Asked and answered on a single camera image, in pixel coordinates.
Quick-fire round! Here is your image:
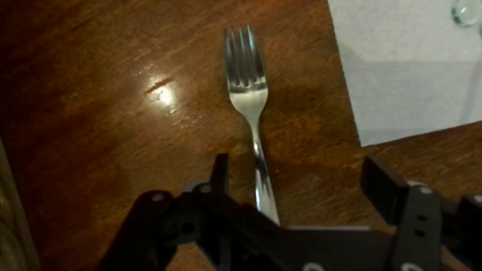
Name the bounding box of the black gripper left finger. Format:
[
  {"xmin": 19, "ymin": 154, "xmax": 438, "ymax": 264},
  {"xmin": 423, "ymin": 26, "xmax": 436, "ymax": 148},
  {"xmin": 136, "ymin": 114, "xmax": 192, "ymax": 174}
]
[{"xmin": 96, "ymin": 153, "xmax": 280, "ymax": 271}]

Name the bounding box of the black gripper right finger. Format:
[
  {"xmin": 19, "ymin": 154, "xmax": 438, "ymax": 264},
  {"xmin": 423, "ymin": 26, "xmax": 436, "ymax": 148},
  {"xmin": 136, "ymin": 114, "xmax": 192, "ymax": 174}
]
[{"xmin": 359, "ymin": 156, "xmax": 482, "ymax": 271}]

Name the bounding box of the silver metal fork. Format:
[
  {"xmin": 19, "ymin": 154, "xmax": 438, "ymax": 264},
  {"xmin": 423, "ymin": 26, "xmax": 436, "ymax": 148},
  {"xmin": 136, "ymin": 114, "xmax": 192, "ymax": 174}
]
[{"xmin": 222, "ymin": 25, "xmax": 280, "ymax": 224}]

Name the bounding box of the white paper sheet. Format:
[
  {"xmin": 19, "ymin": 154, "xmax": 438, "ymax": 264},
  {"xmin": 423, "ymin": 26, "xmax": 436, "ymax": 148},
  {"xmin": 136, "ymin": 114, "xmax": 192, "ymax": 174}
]
[{"xmin": 328, "ymin": 0, "xmax": 482, "ymax": 145}]

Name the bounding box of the clear glass bead on paper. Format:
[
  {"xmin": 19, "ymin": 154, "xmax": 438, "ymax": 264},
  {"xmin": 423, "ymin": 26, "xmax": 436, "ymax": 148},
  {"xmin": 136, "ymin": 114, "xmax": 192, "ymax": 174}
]
[{"xmin": 450, "ymin": 0, "xmax": 482, "ymax": 26}]

